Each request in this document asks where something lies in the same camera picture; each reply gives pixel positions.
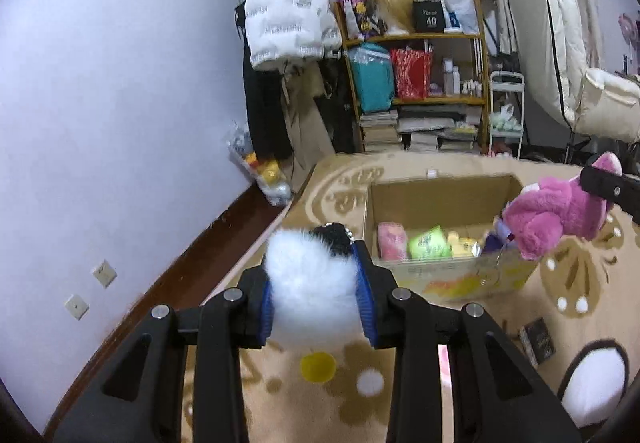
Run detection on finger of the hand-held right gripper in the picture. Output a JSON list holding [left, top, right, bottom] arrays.
[[580, 163, 640, 226]]

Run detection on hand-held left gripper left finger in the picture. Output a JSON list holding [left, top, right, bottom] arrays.
[[52, 268, 273, 443]]

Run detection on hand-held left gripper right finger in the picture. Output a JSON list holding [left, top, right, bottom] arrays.
[[350, 240, 583, 443]]

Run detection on white fluffy plush toy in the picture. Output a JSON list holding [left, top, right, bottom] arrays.
[[262, 222, 366, 384]]

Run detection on pink bear plush toy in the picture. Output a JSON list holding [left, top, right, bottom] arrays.
[[475, 152, 623, 289]]

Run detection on pink tissue pack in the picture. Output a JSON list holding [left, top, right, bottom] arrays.
[[377, 221, 408, 261]]

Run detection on green tissue pack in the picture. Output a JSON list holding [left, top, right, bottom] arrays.
[[407, 225, 452, 260]]

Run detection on yellow plush toy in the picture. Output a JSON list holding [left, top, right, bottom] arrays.
[[447, 230, 482, 258]]

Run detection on printed cardboard box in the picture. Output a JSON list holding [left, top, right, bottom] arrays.
[[362, 173, 543, 301]]

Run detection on beige patterned blanket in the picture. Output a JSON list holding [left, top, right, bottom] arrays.
[[180, 150, 640, 443]]

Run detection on pale green plastic bag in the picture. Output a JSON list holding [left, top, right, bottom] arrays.
[[490, 104, 523, 131]]

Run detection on white trolley cart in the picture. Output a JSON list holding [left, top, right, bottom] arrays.
[[487, 70, 526, 159]]

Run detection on clear plastic bag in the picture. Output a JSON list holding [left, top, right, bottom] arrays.
[[227, 123, 293, 206]]

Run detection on white recliner chair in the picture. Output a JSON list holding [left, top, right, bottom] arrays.
[[502, 0, 640, 164]]

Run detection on small black packet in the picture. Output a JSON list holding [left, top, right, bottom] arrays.
[[517, 318, 556, 366]]

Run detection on stack of books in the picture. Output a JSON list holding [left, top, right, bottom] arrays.
[[359, 108, 401, 153]]

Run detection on pile of magazines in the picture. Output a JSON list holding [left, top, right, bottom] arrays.
[[397, 103, 483, 153]]

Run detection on group of cosmetic bottles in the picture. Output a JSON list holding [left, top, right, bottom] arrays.
[[442, 57, 486, 98]]

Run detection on beige trench coat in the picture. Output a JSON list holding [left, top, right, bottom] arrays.
[[280, 63, 336, 194]]

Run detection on dark hanging garment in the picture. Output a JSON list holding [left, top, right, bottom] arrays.
[[320, 56, 363, 154]]

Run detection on black hanging coat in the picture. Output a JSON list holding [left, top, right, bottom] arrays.
[[235, 6, 293, 161]]

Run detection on black and white plush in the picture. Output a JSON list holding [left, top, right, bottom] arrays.
[[556, 338, 631, 429]]

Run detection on red patterned bag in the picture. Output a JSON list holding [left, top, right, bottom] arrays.
[[390, 48, 435, 100]]

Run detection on teal bag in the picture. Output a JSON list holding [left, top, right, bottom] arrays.
[[347, 42, 396, 114]]

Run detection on wooden shelf rack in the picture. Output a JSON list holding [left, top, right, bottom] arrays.
[[332, 0, 491, 154]]

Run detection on black box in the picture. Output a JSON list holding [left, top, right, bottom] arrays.
[[412, 0, 446, 34]]

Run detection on blonde wig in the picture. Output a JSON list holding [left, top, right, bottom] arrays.
[[372, 0, 416, 36]]

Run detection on white puffer jacket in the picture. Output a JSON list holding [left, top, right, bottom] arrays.
[[244, 0, 343, 71]]

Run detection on purple snack packets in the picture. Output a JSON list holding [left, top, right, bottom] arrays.
[[335, 0, 386, 39]]

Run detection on wall socket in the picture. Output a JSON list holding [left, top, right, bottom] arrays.
[[64, 293, 90, 321], [92, 259, 118, 289]]

